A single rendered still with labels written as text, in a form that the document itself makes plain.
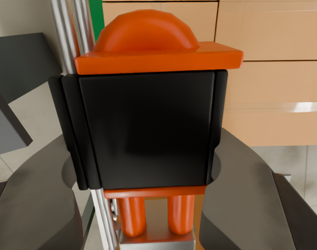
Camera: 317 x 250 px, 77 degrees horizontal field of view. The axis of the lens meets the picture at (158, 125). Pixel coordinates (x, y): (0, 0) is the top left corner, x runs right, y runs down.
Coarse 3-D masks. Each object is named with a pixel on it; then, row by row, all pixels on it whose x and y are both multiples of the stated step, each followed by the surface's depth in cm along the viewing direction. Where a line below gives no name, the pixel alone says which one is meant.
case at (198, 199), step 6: (144, 198) 86; (150, 198) 86; (156, 198) 86; (162, 198) 86; (198, 198) 86; (198, 204) 83; (198, 210) 81; (198, 216) 78; (198, 222) 76; (198, 228) 74; (198, 234) 72; (198, 240) 70; (198, 246) 68
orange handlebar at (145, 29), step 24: (120, 24) 9; (144, 24) 9; (168, 24) 9; (96, 48) 10; (120, 48) 10; (144, 48) 10; (168, 48) 10; (120, 216) 16; (144, 216) 16; (168, 216) 16; (192, 216) 16
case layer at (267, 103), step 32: (128, 0) 68; (160, 0) 68; (192, 0) 69; (224, 0) 68; (256, 0) 68; (288, 0) 69; (224, 32) 73; (256, 32) 73; (288, 32) 73; (256, 64) 78; (288, 64) 79; (256, 96) 84; (288, 96) 85; (256, 128) 92; (288, 128) 92
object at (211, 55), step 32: (96, 64) 9; (128, 64) 9; (160, 64) 9; (192, 64) 9; (224, 64) 9; (96, 96) 9; (128, 96) 9; (160, 96) 9; (192, 96) 9; (224, 96) 9; (96, 128) 10; (128, 128) 10; (160, 128) 10; (192, 128) 10; (96, 160) 11; (128, 160) 11; (160, 160) 11; (192, 160) 11; (128, 192) 12; (160, 192) 12; (192, 192) 12
